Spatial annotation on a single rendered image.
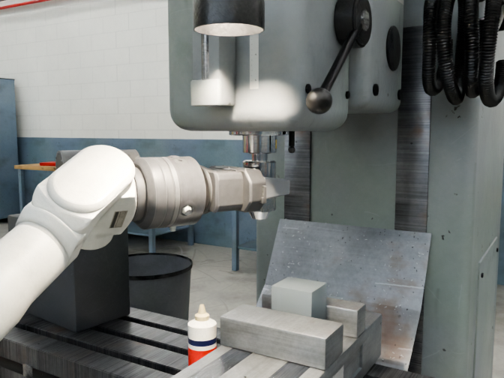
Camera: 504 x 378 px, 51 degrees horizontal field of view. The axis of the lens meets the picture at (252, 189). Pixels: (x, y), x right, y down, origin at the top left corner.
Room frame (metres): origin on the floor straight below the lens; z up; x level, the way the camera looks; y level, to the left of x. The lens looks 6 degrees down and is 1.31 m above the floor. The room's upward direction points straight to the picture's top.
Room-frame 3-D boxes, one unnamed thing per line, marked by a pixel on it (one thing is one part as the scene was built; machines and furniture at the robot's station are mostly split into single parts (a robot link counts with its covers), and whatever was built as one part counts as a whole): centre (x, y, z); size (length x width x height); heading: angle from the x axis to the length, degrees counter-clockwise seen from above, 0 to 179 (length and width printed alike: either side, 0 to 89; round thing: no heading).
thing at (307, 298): (0.71, -0.07, 1.07); 0.06 x 0.05 x 0.06; 60
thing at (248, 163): (0.74, -0.01, 1.26); 0.05 x 0.05 x 0.01
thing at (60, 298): (1.00, 0.36, 1.06); 0.22 x 0.12 x 0.20; 52
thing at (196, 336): (0.72, 0.07, 1.01); 0.04 x 0.04 x 0.11
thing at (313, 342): (0.66, -0.04, 1.05); 0.15 x 0.06 x 0.04; 60
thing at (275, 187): (0.71, -0.03, 1.23); 0.06 x 0.02 x 0.03; 124
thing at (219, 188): (0.69, 0.07, 1.23); 0.13 x 0.12 x 0.10; 34
